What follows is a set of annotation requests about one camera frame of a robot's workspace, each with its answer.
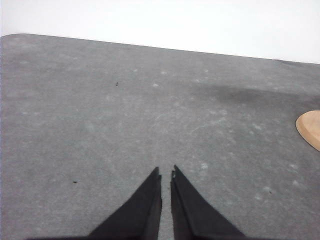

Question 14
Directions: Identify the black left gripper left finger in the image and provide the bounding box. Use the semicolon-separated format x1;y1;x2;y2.
87;167;163;240

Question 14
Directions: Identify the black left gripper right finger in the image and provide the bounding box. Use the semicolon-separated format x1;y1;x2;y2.
170;165;248;240

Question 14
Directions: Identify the dark grey table mat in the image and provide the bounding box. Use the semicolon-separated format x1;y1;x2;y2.
0;33;320;240

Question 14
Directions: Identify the wooden cup tree stand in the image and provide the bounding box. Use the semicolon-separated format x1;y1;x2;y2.
295;110;320;152

